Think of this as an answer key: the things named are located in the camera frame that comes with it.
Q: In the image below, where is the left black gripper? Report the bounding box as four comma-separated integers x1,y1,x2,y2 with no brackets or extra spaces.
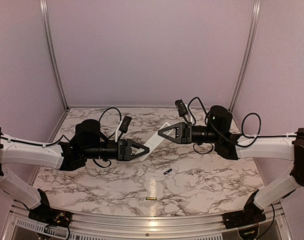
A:
82,138,150,161

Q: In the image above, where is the front aluminium rail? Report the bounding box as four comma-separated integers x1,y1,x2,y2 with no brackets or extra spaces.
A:
0,201,293,240

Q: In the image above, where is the black battery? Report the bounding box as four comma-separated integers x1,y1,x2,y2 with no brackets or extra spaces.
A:
163,168,172,175

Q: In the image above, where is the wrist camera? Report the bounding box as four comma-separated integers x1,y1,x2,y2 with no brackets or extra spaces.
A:
115,115,132,142
174,99,192,123

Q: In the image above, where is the white remote control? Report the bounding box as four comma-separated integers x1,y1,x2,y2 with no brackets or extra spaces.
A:
138,122,170,161

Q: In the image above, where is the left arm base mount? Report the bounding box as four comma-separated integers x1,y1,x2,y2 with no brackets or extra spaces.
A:
28,188,72,228

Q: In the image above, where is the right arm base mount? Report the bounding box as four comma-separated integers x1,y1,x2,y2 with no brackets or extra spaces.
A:
222,190,267,229

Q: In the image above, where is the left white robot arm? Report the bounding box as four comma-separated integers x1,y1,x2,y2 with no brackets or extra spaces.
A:
0,119,150,223

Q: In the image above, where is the right aluminium frame post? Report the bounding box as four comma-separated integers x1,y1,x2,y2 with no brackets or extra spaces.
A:
229,0,262,113

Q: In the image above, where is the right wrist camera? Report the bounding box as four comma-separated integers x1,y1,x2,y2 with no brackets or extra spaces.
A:
174,99,192,123

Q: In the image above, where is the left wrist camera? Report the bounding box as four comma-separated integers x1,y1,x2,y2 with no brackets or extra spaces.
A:
115,115,132,142

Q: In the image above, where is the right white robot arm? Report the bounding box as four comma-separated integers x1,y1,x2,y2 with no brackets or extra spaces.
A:
158,105,304,224

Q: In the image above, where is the left aluminium frame post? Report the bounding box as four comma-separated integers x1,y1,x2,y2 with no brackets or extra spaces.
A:
39,0,69,112

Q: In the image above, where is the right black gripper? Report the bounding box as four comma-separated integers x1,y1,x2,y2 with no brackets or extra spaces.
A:
158,121,222,144

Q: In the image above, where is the green gold battery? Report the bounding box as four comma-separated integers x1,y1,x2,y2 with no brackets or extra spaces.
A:
145,197,157,201

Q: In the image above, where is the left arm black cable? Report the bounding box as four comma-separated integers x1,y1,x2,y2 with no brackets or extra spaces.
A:
0,107,123,168

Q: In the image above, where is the aluminium frame post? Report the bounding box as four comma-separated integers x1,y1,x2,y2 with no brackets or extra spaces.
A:
229,0,262,113
39,0,69,112

